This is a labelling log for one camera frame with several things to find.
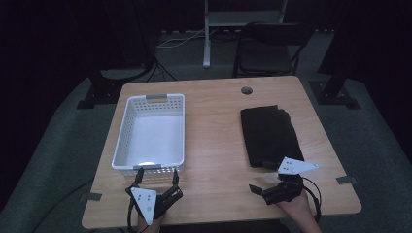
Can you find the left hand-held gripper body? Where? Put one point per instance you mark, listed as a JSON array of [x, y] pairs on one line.
[[145, 199]]

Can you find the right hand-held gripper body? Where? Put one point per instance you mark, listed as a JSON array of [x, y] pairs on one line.
[[285, 189]]

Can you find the black cloth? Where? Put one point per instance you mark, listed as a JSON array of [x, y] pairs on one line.
[[268, 136]]

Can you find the white perforated plastic basket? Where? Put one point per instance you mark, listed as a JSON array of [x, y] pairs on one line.
[[152, 136]]

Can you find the person's right hand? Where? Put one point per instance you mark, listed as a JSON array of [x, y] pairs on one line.
[[296, 205]]

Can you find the person's left hand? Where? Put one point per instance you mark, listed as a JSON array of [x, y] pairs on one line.
[[155, 223]]

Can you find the grey tape strip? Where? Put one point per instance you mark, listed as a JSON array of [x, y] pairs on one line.
[[91, 196], [346, 180]]

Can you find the black stand base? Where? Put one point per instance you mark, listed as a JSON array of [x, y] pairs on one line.
[[103, 90], [333, 90]]

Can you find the black tripod legs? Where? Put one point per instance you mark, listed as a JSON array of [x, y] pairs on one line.
[[160, 71]]

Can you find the black folding chair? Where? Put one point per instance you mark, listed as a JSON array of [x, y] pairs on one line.
[[265, 51]]

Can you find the white metal desk frame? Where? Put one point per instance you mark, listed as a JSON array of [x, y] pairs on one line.
[[207, 32]]

